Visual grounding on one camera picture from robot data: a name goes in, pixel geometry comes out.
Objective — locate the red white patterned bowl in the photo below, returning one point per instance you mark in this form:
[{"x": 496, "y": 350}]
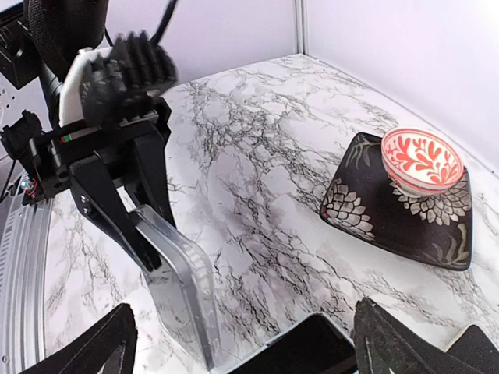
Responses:
[{"x": 420, "y": 163}]

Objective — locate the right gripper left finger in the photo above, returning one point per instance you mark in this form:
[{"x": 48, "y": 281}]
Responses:
[{"x": 109, "y": 346}]

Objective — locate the clear magsafe phone case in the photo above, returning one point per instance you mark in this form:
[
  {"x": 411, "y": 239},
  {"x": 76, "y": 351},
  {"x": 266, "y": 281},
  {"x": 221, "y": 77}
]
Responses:
[{"x": 182, "y": 287}]

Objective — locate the black square floral plate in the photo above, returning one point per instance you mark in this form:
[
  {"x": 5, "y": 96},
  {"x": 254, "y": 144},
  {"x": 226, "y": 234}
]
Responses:
[{"x": 363, "y": 202}]

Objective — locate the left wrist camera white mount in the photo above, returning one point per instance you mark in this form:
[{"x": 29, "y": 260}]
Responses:
[{"x": 108, "y": 86}]

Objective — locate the front aluminium rail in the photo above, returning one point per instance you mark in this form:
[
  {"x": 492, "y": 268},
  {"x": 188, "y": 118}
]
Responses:
[{"x": 23, "y": 262}]

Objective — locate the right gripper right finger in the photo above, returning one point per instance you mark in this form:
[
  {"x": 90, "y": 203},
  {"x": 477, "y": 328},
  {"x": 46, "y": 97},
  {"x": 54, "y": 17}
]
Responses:
[{"x": 383, "y": 344}]

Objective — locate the left aluminium frame post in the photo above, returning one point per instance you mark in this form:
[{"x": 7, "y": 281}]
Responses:
[{"x": 300, "y": 18}]

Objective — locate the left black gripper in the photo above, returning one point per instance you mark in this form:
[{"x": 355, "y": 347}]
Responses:
[{"x": 93, "y": 162}]

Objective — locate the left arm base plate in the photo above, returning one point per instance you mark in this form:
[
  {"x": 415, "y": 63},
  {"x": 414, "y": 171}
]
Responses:
[{"x": 35, "y": 190}]

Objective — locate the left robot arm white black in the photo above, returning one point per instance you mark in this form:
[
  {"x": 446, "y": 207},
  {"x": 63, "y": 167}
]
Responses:
[{"x": 41, "y": 39}]

